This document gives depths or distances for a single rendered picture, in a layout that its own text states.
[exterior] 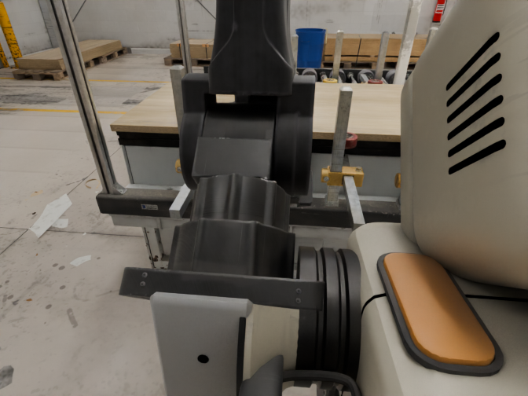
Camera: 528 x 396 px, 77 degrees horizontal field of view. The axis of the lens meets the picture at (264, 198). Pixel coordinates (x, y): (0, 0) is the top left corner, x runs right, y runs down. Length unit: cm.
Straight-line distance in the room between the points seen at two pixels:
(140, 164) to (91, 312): 81
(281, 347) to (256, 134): 15
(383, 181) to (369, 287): 125
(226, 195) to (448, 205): 12
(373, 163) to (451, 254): 121
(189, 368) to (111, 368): 150
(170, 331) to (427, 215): 14
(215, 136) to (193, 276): 11
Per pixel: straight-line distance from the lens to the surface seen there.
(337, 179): 113
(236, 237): 20
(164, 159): 145
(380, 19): 834
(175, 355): 20
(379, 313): 17
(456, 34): 19
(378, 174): 140
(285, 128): 25
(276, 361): 19
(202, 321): 17
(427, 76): 21
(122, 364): 169
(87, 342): 182
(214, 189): 22
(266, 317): 18
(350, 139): 120
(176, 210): 94
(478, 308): 19
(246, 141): 24
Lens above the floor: 135
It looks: 33 degrees down
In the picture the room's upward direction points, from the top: straight up
